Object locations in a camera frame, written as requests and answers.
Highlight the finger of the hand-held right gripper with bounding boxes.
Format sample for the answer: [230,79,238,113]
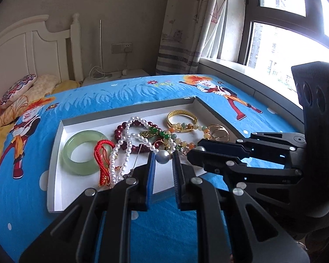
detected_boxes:
[197,132,308,165]
[186,149,329,211]

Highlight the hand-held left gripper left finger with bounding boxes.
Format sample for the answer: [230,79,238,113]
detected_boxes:
[19,151,157,263]

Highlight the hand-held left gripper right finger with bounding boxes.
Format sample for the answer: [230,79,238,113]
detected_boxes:
[172,151,310,263]

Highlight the grey pearl pendant necklace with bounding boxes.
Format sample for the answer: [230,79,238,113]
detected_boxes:
[123,145,172,178]

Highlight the multicoloured jade bead bracelet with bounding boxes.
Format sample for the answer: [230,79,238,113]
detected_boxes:
[164,122,211,154]

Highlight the white pearl necklace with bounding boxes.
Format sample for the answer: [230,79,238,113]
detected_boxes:
[108,116,161,187]

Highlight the green bead gold bracelet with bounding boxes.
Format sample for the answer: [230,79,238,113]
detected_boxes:
[138,125,176,143]

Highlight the red string bracelet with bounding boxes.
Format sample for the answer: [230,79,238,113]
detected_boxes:
[94,140,116,188]

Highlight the white cardboard tray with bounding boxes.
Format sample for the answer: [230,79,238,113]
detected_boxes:
[47,96,249,213]

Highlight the gold bangle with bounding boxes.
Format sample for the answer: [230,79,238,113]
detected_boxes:
[167,110,198,132]

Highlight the white windowsill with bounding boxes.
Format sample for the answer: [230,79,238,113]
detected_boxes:
[199,57,305,116]

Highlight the green jade bangle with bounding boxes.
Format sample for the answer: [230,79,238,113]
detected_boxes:
[62,130,113,175]

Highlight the white nightstand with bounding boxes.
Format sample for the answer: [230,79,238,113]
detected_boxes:
[81,68,150,87]

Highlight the window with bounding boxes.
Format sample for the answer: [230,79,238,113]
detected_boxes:
[222,0,329,96]

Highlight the blue cartoon blanket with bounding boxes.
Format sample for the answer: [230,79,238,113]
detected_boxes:
[0,74,305,263]

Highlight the yellow floral bedsheet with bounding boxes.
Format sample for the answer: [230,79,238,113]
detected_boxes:
[0,80,80,214]

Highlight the printed curtain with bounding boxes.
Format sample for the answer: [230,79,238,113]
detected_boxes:
[156,0,233,76]

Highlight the white pole lamp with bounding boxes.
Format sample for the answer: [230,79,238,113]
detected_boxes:
[88,20,113,80]

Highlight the yellow pillow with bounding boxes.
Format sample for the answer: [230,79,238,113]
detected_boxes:
[0,75,61,130]

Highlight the patterned round cushion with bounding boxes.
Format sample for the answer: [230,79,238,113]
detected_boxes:
[0,74,37,109]

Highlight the white wooden headboard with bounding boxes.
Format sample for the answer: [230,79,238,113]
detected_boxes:
[0,13,84,106]

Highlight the gold flower ring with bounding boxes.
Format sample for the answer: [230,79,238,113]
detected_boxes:
[207,124,229,143]

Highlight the dark red bead bracelet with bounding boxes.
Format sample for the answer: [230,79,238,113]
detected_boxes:
[114,121,165,154]

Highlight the white charger with cable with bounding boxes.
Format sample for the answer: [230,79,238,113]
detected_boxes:
[122,45,131,76]

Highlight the wall socket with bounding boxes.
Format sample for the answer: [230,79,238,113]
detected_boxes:
[111,43,132,54]

